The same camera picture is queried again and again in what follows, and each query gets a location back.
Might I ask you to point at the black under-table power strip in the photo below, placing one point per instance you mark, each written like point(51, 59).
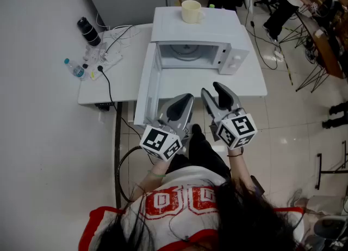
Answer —
point(102, 106)

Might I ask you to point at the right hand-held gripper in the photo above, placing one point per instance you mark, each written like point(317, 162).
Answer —
point(237, 130)

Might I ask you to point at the person's black trouser leg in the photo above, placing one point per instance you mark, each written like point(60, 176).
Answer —
point(202, 152)

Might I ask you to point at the person's left forearm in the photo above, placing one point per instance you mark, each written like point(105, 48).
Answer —
point(155, 182)

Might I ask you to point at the grey chair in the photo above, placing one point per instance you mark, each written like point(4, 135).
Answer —
point(326, 222)

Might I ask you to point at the clear water bottle blue cap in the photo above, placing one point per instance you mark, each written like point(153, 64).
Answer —
point(76, 69)

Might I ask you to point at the black table leg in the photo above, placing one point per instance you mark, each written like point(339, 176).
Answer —
point(117, 149)

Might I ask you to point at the long white power strip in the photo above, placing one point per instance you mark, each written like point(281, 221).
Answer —
point(108, 63)

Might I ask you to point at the person's right forearm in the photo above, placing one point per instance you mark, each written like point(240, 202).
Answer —
point(239, 166)

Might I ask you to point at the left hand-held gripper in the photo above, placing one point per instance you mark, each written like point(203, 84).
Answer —
point(159, 142)

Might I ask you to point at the yellow black striped pole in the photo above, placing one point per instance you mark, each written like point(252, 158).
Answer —
point(286, 66)

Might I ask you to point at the black thermos bottle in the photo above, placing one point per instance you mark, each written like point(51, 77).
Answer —
point(89, 32)

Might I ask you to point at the black metal stand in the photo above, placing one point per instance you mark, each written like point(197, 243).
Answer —
point(330, 172)

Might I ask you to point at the small white power strip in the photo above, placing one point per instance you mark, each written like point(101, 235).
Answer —
point(93, 52)

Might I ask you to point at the white and red shirt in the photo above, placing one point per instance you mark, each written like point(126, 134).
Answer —
point(176, 217)

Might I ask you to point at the black wrist band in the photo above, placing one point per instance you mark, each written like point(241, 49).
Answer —
point(235, 155)

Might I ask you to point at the cream cup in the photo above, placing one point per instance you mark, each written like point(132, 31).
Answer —
point(190, 13)

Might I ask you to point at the white microwave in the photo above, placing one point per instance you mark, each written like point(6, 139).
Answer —
point(190, 30)

